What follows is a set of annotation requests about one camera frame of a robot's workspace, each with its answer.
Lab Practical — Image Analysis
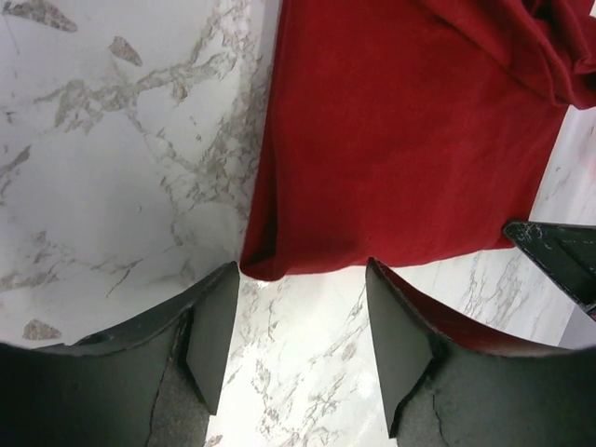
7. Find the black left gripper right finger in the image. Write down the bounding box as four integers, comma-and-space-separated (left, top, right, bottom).
366, 259, 595, 446

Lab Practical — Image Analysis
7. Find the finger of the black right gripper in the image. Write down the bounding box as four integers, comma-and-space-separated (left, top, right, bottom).
503, 221, 595, 313

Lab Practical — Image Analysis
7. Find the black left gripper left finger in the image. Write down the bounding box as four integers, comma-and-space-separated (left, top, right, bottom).
1, 263, 238, 446

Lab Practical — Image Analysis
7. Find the dark red t-shirt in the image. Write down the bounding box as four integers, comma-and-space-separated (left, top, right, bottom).
240, 0, 595, 280

